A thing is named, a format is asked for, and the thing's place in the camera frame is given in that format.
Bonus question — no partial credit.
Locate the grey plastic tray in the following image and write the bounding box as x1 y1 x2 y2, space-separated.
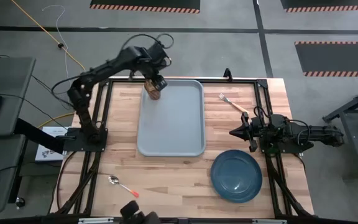
136 79 207 157

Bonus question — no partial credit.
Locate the black metal stand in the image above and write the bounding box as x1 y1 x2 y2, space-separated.
321 81 358 172

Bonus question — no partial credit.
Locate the black support bar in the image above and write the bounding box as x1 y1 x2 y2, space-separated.
13 118 65 154

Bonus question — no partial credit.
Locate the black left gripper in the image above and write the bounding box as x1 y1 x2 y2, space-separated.
143 42 172 92

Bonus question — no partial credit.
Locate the yellow cable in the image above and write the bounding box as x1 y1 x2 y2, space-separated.
10 0 86 129

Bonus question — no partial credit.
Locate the orange-handled metal spoon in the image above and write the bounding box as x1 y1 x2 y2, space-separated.
108 175 140 198

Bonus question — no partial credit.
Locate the thin white cable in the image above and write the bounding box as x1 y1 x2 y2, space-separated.
41 4 70 79

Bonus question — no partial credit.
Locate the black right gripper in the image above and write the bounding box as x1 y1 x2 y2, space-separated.
229 111 272 153

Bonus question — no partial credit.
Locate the grey desk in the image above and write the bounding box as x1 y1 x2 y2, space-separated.
0 55 37 215

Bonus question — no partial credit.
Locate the white printed box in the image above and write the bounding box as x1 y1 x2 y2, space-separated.
34 126 71 162

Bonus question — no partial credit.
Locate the wooden-handled metal fork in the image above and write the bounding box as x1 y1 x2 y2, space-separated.
218 93 250 114

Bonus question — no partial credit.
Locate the dark blue round plate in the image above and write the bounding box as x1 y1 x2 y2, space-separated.
210 149 264 204

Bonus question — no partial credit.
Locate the black hazard-striped floor mat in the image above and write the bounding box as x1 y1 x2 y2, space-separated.
280 0 358 13
294 40 358 78
89 0 201 14

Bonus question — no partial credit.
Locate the black aluminium table frame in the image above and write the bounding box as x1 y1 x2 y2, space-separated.
50 76 315 219

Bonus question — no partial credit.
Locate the amber faceted plastic cup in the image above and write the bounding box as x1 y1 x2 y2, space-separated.
144 79 162 101

